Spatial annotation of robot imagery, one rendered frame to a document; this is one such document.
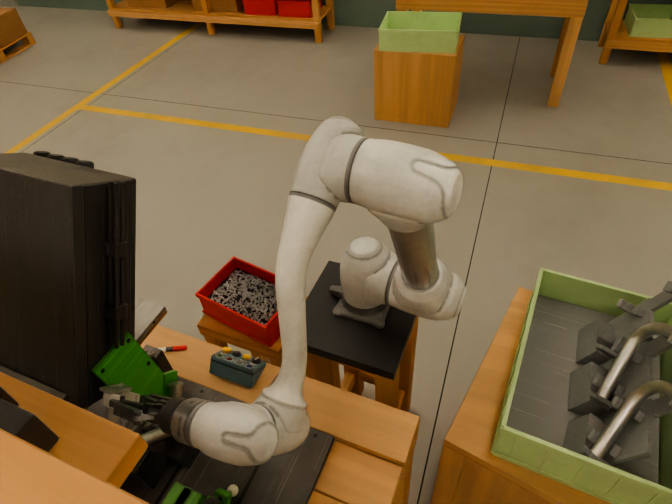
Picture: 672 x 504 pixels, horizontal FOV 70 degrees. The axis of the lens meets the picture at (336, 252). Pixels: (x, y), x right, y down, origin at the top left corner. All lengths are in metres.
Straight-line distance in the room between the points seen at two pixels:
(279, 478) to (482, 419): 0.62
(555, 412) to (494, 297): 1.43
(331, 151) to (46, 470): 0.75
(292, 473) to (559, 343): 0.92
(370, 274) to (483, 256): 1.76
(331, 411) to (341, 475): 0.17
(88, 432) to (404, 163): 0.65
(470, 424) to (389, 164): 0.92
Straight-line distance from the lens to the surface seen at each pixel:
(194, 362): 1.60
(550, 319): 1.75
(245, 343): 1.73
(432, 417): 2.43
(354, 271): 1.43
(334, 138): 0.94
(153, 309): 1.47
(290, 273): 0.93
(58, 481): 0.28
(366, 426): 1.40
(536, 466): 1.50
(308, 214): 0.92
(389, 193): 0.87
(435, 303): 1.38
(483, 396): 1.60
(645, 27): 5.74
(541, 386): 1.59
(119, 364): 1.25
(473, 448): 1.52
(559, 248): 3.30
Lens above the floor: 2.16
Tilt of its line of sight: 44 degrees down
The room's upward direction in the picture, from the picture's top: 5 degrees counter-clockwise
